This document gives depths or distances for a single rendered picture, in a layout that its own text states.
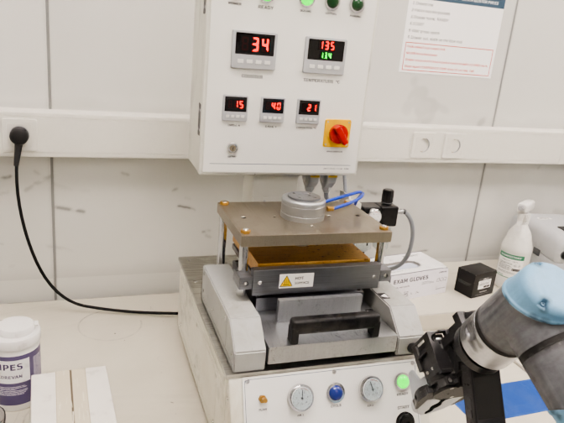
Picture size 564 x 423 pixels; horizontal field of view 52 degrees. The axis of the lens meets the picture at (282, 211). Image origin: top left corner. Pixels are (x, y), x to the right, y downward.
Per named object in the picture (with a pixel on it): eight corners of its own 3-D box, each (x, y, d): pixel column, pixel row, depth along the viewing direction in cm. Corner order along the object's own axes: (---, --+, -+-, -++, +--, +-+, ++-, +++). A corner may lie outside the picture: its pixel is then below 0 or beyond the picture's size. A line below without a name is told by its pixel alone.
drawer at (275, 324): (223, 286, 114) (226, 249, 112) (326, 280, 122) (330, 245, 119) (267, 369, 88) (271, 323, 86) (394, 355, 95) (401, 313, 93)
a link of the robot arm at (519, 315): (554, 329, 60) (509, 260, 64) (497, 371, 68) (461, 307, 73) (606, 315, 63) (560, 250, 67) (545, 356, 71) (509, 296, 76)
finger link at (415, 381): (407, 381, 94) (433, 357, 87) (419, 418, 90) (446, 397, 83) (390, 383, 93) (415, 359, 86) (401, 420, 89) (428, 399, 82)
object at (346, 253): (232, 248, 111) (235, 200, 108) (337, 244, 118) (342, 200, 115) (256, 286, 95) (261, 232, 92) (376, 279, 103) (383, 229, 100)
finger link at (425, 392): (430, 395, 88) (458, 373, 81) (434, 407, 87) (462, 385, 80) (403, 399, 86) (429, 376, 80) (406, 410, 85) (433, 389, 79)
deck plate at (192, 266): (178, 259, 127) (178, 255, 127) (323, 253, 139) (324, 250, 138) (225, 379, 86) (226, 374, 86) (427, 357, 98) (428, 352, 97)
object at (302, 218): (207, 236, 116) (211, 172, 112) (348, 232, 126) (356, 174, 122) (237, 288, 94) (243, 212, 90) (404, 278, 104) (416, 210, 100)
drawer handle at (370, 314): (286, 338, 90) (289, 315, 89) (373, 331, 95) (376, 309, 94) (290, 345, 88) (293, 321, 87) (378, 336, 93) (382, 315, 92)
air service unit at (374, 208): (335, 252, 127) (343, 186, 122) (394, 249, 131) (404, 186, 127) (344, 261, 122) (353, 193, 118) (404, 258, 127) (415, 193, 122)
